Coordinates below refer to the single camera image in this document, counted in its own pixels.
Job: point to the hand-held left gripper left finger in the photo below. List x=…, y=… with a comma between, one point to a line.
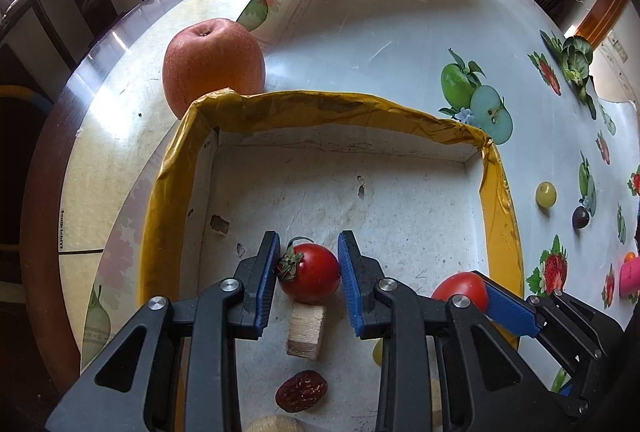
x=265, y=282

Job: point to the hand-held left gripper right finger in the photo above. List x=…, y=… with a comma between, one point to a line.
x=352, y=287

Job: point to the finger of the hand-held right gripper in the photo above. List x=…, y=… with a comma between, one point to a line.
x=507, y=309

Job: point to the cherry tomato with stem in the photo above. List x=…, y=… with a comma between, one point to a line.
x=315, y=272

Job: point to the stemless cherry tomato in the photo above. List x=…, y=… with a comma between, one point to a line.
x=460, y=289

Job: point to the small wooden block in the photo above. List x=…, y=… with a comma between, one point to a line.
x=305, y=332

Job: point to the green grape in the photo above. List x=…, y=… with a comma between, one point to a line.
x=546, y=194
x=377, y=352

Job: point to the yellow-rimmed cardboard box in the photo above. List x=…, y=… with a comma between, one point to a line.
x=400, y=192

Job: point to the red date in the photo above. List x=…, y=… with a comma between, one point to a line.
x=300, y=392

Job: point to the medium sugarcane piece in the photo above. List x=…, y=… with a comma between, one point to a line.
x=272, y=426

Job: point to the pink object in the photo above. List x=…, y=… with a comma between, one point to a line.
x=631, y=277

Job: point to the dark purple grape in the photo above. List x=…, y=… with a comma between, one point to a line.
x=580, y=217

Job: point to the small orange fruit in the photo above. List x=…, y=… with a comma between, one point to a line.
x=631, y=256

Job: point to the white fruit-print tablecloth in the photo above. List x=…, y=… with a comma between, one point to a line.
x=375, y=77

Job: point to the red apple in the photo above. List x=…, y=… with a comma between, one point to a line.
x=210, y=62

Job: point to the green bok choy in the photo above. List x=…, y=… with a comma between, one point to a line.
x=577, y=60

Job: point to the round hoop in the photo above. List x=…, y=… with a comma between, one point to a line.
x=20, y=91

